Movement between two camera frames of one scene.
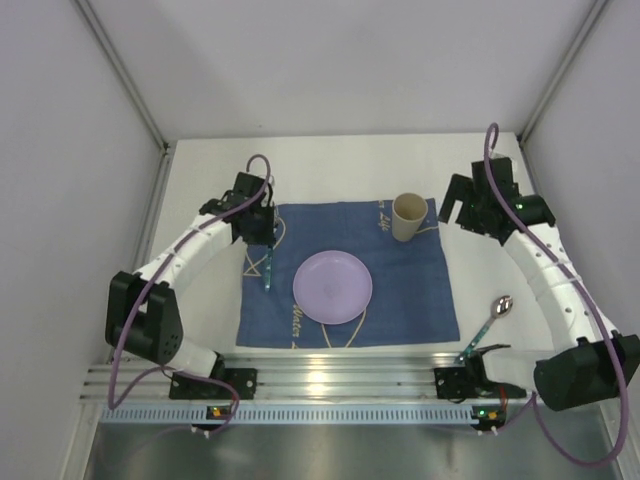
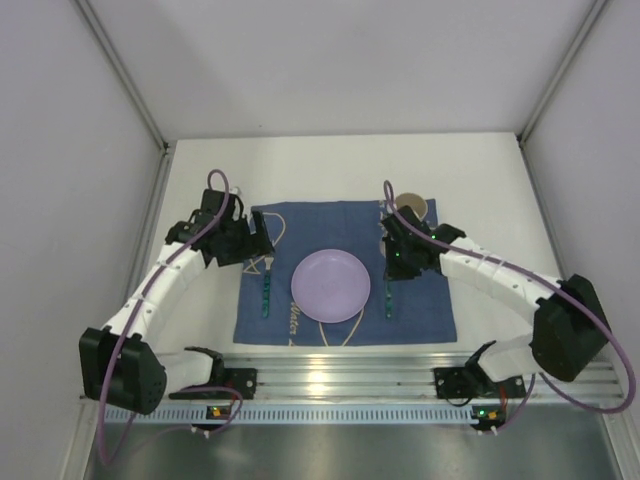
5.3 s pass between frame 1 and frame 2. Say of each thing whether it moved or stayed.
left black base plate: stayed
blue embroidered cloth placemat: stayed
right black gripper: moved
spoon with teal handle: moved
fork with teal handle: moved
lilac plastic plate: stayed
